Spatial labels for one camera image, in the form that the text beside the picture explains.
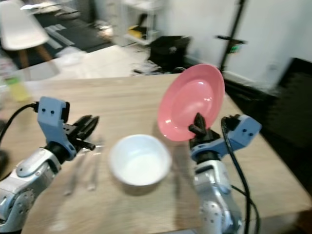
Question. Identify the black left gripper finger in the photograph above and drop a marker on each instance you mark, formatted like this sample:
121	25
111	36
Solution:
92	127
81	124

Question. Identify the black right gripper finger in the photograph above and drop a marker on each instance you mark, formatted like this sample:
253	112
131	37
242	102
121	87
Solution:
198	125

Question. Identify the pink plate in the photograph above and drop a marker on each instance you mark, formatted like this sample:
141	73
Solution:
190	97

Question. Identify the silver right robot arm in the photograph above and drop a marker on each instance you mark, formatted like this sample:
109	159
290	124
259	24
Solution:
214	200

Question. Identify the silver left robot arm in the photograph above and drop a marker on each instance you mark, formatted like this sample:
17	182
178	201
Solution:
24	191

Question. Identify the silver cutlery piece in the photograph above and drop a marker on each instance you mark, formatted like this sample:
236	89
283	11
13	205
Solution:
94	168
77	175

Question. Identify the white bowl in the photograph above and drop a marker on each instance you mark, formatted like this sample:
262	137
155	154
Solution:
139	161

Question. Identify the clear bottle with yellow liquid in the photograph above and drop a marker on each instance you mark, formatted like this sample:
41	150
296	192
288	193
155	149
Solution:
20	90

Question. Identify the black bag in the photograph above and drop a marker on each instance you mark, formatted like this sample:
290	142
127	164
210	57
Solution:
169	53

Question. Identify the glowing tracker device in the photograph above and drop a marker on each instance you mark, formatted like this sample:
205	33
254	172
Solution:
238	48

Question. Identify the black floor mat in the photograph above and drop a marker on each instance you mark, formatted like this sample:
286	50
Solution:
78	35

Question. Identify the yellow box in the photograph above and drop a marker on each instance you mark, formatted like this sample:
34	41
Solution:
136	32

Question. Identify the black stand pole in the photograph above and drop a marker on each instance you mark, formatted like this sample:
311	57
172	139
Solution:
236	27

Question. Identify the white chair with wooden legs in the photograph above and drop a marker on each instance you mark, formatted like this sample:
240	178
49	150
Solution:
19	29

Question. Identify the white shelf unit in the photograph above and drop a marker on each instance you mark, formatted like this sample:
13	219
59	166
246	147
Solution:
141	12

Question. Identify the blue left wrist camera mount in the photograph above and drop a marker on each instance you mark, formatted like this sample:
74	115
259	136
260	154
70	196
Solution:
51	117

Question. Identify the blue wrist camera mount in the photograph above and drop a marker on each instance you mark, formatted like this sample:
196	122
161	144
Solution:
246	129
51	117

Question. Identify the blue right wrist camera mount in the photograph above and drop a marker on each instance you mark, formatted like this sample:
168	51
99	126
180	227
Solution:
246	129

